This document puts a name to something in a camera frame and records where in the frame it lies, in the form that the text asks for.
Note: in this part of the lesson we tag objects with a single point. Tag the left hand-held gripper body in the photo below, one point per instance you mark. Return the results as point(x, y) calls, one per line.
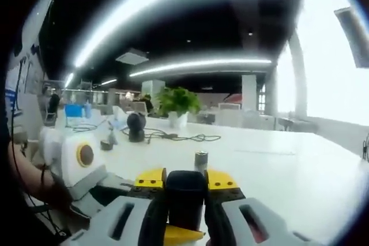
point(69, 168)

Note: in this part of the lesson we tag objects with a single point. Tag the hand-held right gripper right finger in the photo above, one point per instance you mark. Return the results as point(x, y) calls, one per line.
point(253, 223)

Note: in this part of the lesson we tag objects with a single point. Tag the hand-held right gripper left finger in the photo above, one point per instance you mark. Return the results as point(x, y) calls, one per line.
point(115, 220)

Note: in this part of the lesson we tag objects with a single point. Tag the tall dark cosmetic bottle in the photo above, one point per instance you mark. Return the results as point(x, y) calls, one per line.
point(184, 214)

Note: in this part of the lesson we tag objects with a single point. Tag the small labelled cosmetic bottle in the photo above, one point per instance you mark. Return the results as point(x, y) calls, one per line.
point(201, 162)

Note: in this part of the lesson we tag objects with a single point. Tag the person's left hand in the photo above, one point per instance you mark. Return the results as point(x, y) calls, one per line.
point(59, 192)

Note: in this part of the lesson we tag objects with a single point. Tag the black tape roll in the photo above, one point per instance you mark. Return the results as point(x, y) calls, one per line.
point(107, 145)

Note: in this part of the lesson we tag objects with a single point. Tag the white table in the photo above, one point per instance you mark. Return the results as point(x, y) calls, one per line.
point(288, 185)

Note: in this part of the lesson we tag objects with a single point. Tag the small grey stand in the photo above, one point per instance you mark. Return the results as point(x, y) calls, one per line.
point(112, 137)

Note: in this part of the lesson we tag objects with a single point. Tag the blue box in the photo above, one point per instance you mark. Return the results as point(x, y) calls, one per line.
point(74, 111)

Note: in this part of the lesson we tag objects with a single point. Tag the black round webcam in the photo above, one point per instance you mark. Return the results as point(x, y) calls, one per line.
point(136, 125)

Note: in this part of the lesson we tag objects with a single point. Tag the white plastic bag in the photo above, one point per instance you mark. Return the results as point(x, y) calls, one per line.
point(118, 117)

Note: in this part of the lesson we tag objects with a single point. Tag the green plant in white pot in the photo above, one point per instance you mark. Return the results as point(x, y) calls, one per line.
point(178, 102)

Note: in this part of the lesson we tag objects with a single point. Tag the red white banner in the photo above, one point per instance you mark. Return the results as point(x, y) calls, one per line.
point(233, 98)

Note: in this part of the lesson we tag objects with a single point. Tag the ceiling air vent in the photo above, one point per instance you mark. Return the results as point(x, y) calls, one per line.
point(132, 56)

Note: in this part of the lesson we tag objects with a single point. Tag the long ceiling light strip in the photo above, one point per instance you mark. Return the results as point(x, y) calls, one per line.
point(201, 66)
point(173, 1)

